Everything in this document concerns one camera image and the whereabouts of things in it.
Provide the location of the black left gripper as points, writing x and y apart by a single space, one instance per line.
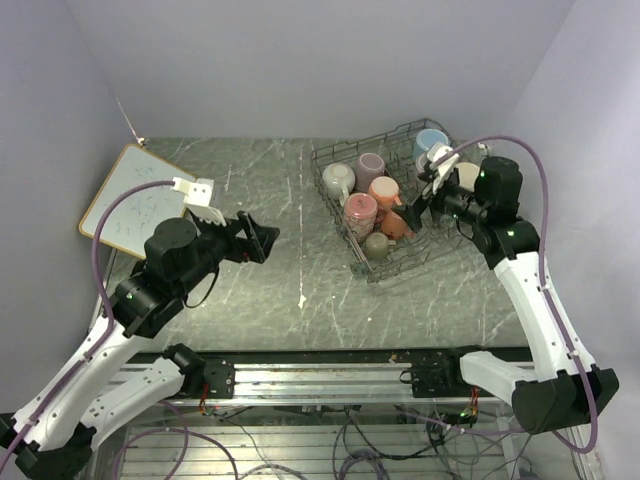
241 248

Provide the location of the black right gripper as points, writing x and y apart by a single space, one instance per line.
412 212

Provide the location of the lavender mug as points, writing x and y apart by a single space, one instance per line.
423 171

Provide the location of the peach pink mug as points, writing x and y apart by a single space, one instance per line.
385 192

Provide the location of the orange mug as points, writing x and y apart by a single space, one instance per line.
394 227

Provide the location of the green inside floral mug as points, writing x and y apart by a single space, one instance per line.
467 175

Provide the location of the light blue mug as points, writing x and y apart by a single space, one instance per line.
426 139

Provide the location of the purple mug dark handle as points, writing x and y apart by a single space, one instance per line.
368 167

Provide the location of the pink patterned mug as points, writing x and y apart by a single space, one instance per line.
360 213

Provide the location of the small olive grey cup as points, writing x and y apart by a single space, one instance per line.
377 246

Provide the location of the cream white speckled mug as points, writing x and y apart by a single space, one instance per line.
339 181

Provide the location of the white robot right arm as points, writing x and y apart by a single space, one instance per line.
564 388

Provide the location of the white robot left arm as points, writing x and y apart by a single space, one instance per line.
56 433

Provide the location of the grey wire dish rack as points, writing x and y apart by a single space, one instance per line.
441 221

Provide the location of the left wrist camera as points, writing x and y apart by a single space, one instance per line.
198 197

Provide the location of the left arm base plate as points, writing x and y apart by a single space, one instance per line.
213 377

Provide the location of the aluminium mounting rail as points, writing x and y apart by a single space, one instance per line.
329 377

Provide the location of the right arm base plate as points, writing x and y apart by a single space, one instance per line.
435 373

